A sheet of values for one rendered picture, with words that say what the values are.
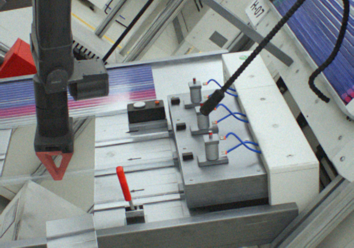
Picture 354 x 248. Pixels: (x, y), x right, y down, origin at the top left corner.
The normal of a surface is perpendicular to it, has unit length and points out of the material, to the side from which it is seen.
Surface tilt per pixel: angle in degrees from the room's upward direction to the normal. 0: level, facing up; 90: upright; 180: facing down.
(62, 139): 38
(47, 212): 0
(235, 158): 44
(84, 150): 90
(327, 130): 90
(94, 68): 34
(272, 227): 90
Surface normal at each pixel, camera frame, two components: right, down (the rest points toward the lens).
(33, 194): 0.62, -0.72
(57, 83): 0.35, 0.76
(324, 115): -0.78, -0.52
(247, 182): 0.10, 0.44
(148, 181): -0.10, -0.89
